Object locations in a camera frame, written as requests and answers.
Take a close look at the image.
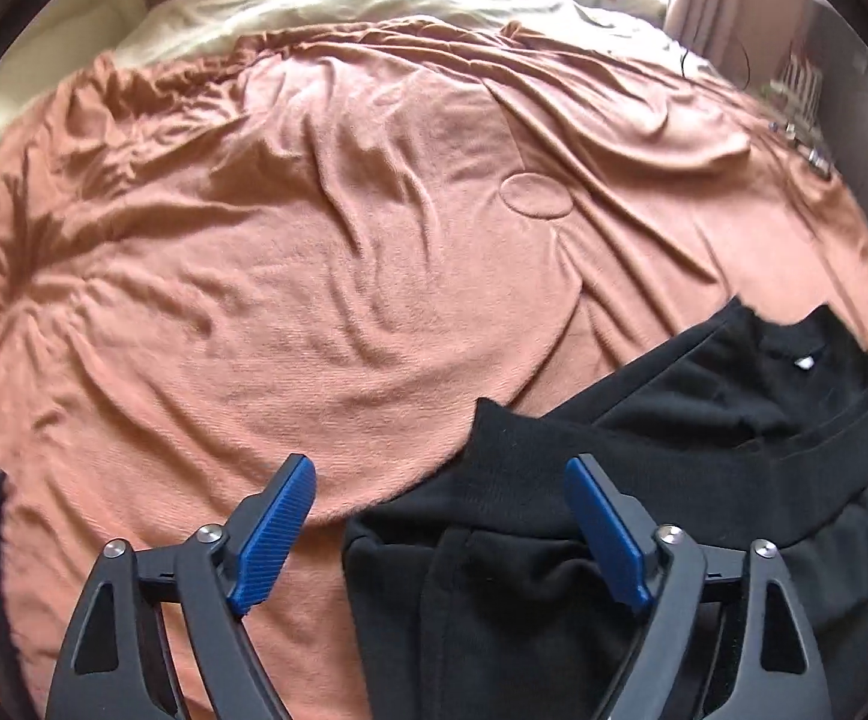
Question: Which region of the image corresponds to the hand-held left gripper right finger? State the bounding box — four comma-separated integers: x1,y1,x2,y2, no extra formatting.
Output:
563,454,839,720

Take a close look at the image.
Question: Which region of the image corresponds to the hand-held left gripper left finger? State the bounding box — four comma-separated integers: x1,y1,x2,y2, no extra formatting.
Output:
44,454,318,720

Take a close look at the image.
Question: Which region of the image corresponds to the black sweatshirt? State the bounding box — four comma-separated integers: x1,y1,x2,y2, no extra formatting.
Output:
340,296,868,720

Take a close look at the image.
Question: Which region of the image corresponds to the orange-brown blanket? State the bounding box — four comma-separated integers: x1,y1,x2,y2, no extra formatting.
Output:
0,15,868,720

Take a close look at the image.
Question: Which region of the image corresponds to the small metal object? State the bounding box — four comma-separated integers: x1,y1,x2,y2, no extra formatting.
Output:
768,116,836,181

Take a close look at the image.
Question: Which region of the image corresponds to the white rack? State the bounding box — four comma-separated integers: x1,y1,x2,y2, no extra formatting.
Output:
764,52,825,136

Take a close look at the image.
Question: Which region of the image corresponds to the cream duvet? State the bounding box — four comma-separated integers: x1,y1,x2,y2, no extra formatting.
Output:
115,0,713,83

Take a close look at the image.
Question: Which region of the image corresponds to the brown curtain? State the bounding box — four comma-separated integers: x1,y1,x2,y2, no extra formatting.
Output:
663,0,818,83

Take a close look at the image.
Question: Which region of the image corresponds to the thin black cable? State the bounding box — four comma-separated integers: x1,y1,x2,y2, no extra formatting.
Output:
678,30,754,91

